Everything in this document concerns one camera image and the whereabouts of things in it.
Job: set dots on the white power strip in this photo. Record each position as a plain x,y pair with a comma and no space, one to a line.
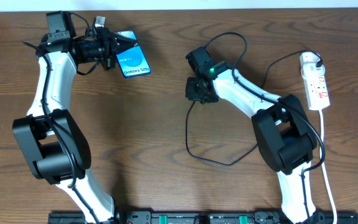
315,86

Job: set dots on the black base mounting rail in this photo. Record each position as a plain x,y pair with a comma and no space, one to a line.
261,217

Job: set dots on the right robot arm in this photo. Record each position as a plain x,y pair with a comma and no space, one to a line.
285,137

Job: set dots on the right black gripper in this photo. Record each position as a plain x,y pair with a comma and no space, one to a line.
194,90

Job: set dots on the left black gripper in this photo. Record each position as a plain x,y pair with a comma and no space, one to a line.
107,48

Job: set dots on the white USB wall charger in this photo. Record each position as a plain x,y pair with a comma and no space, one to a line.
310,60

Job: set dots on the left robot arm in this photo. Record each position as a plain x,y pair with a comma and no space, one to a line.
53,145

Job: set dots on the blue Galaxy smartphone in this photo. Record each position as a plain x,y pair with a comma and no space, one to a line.
133,62

